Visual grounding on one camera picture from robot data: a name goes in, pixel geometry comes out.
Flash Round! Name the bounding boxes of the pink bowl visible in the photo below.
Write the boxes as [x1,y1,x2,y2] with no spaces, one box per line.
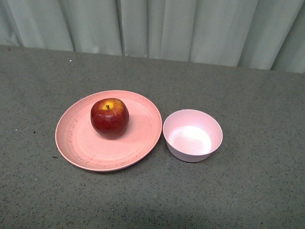
[163,109,223,163]

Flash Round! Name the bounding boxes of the white curtain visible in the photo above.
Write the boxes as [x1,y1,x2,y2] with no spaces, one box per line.
[0,0,305,73]

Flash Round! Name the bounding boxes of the pink plate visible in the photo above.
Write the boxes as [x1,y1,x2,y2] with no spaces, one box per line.
[55,90,163,172]

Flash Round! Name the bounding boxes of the red apple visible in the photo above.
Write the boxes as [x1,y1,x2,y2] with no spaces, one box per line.
[90,98,130,139]

